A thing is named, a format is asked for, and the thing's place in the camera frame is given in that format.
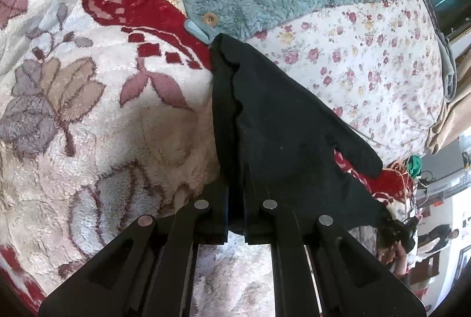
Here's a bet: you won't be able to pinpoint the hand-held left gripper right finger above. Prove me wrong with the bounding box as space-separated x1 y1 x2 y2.
243 163 427 317

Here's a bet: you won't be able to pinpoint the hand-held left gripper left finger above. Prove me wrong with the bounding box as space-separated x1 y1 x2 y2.
39 173 229 317

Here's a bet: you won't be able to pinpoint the black pants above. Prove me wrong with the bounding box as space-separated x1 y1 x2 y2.
210 33 392 235

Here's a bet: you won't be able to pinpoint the red white floral plush blanket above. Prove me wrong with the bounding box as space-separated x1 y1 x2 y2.
0 0 416 317

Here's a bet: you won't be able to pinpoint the white rose print quilt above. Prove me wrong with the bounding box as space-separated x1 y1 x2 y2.
127 0 447 165

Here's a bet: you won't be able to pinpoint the beige curtain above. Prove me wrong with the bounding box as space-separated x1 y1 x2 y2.
425 45 471 156

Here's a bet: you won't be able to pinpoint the grey cloth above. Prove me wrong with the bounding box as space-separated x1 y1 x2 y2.
436 28 459 102

